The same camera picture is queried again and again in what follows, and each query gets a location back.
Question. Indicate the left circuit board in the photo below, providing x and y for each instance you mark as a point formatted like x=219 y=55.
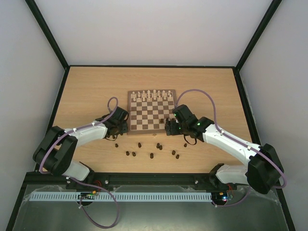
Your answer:
x=88 y=195

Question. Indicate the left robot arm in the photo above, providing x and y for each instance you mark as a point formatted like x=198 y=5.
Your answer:
x=55 y=153

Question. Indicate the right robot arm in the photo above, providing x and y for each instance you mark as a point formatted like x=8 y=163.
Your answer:
x=261 y=167

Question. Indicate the right circuit board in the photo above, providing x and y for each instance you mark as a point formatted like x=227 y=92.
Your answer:
x=222 y=196

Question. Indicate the circuit board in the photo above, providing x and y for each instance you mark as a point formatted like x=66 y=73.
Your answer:
x=222 y=196
x=88 y=195

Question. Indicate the wooden chess board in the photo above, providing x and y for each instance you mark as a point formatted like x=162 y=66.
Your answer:
x=144 y=117

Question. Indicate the light blue cable duct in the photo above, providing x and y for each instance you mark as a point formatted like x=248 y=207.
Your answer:
x=124 y=197

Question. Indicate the black mounting rail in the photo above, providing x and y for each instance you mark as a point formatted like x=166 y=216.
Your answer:
x=203 y=181

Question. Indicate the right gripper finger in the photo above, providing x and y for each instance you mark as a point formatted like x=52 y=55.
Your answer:
x=168 y=127
x=176 y=128

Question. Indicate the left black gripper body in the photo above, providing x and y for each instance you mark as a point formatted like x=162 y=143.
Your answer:
x=122 y=129

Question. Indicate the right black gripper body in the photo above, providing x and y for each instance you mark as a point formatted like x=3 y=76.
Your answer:
x=171 y=125

